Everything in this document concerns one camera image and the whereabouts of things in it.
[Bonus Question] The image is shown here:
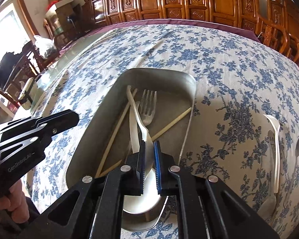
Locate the small beige device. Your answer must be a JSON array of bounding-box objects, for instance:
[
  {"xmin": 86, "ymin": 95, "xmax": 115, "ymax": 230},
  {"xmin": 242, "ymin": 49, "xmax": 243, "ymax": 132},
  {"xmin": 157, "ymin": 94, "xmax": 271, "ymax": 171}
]
[{"xmin": 18, "ymin": 77, "xmax": 38, "ymax": 110}]

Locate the large white spoon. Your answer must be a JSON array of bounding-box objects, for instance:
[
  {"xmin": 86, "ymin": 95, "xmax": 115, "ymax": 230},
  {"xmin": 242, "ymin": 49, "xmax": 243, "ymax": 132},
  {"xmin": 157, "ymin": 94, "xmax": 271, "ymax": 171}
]
[{"xmin": 122, "ymin": 85, "xmax": 168, "ymax": 216}]

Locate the metal tray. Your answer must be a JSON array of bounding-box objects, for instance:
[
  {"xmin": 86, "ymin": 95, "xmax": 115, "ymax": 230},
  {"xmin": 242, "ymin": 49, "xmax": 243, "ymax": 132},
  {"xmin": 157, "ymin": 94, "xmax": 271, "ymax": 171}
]
[{"xmin": 65, "ymin": 68, "xmax": 197, "ymax": 232}]

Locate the metal fork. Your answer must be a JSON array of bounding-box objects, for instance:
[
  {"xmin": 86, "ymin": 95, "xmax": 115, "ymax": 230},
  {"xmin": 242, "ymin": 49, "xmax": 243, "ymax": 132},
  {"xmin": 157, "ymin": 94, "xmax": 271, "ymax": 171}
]
[{"xmin": 137, "ymin": 89, "xmax": 157, "ymax": 127}]

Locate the wood framed window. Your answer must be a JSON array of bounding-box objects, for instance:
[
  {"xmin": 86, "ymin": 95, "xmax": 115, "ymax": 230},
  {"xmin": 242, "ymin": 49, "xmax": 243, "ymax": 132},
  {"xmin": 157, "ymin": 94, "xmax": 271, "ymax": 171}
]
[{"xmin": 0, "ymin": 0, "xmax": 38, "ymax": 58}]

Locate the metal spoon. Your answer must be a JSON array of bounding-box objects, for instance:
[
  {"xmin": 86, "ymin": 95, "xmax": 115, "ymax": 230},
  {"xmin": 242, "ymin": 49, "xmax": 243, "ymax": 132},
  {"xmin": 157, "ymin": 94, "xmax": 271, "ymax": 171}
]
[{"xmin": 258, "ymin": 131, "xmax": 277, "ymax": 217}]

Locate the white cardboard box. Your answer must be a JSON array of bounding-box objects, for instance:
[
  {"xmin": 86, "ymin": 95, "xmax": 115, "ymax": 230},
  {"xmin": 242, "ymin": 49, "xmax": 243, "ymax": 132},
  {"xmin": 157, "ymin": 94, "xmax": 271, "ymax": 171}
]
[{"xmin": 45, "ymin": 0, "xmax": 74, "ymax": 12}]

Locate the small white plastic spoon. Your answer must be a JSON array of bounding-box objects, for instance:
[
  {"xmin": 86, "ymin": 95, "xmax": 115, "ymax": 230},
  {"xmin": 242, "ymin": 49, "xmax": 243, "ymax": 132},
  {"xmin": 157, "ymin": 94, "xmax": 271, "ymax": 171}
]
[{"xmin": 263, "ymin": 114, "xmax": 281, "ymax": 194}]

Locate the bamboo chopstick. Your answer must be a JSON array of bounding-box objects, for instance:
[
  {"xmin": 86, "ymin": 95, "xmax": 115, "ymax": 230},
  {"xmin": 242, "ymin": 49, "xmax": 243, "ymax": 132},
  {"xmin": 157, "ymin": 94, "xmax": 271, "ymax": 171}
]
[
  {"xmin": 96, "ymin": 88, "xmax": 138, "ymax": 177},
  {"xmin": 98, "ymin": 107, "xmax": 192, "ymax": 177}
]

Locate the purple sofa cushion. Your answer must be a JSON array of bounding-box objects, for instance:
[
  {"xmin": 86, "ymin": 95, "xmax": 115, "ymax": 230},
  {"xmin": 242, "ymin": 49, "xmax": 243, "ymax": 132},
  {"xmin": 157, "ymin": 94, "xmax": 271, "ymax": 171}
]
[{"xmin": 83, "ymin": 17, "xmax": 260, "ymax": 40}]

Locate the large cardboard box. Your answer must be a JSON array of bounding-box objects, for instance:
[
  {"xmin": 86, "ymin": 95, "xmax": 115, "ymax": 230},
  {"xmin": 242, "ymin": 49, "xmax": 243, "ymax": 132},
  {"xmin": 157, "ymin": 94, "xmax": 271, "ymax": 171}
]
[{"xmin": 53, "ymin": 4, "xmax": 75, "ymax": 30}]

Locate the carved wooden armchair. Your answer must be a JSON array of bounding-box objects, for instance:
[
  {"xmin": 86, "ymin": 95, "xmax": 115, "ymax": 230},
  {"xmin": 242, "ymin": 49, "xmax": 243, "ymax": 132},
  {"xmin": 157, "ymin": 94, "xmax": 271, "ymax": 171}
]
[{"xmin": 267, "ymin": 0, "xmax": 299, "ymax": 66}]

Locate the white plastic utensil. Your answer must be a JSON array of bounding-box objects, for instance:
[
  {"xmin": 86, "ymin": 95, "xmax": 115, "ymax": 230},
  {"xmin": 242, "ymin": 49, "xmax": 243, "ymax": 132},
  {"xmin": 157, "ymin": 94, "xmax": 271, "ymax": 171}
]
[{"xmin": 128, "ymin": 101, "xmax": 141, "ymax": 153}]

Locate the wooden chair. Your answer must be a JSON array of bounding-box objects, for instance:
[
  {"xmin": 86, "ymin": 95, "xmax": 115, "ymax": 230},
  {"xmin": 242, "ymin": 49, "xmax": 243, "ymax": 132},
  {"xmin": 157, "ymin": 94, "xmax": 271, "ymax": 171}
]
[
  {"xmin": 0, "ymin": 47, "xmax": 50, "ymax": 110},
  {"xmin": 43, "ymin": 17, "xmax": 65, "ymax": 45}
]

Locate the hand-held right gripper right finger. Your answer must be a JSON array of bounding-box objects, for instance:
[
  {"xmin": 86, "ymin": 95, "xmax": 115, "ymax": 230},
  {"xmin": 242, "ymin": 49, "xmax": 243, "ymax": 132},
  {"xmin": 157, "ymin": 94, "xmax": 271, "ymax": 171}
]
[{"xmin": 153, "ymin": 140, "xmax": 281, "ymax": 239}]

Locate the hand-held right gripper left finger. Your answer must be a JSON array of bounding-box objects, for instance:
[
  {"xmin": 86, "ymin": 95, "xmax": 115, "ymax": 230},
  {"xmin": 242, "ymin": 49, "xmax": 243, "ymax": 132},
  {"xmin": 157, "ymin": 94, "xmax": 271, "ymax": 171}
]
[{"xmin": 14, "ymin": 141, "xmax": 147, "ymax": 239}]

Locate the black bag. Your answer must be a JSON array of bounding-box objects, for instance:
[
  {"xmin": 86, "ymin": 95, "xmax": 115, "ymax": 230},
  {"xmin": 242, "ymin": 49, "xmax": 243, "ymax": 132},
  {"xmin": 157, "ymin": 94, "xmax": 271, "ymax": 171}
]
[{"xmin": 0, "ymin": 51, "xmax": 23, "ymax": 85}]

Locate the clear plastic bag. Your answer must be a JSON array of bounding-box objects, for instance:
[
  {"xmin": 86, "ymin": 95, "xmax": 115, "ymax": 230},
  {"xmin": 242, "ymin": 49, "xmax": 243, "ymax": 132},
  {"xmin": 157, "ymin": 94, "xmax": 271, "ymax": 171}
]
[{"xmin": 33, "ymin": 35, "xmax": 56, "ymax": 56}]

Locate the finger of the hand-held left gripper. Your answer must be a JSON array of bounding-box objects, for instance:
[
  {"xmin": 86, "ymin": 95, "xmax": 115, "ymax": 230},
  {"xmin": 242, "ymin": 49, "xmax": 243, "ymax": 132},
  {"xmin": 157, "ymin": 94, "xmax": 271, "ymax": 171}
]
[
  {"xmin": 5, "ymin": 110, "xmax": 80, "ymax": 132},
  {"xmin": 0, "ymin": 124, "xmax": 59, "ymax": 152}
]

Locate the person's left hand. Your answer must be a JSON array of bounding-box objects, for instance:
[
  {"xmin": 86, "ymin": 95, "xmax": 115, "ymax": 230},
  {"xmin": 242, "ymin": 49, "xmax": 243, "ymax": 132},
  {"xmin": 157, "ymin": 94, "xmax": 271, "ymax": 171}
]
[{"xmin": 1, "ymin": 179, "xmax": 30, "ymax": 221}]

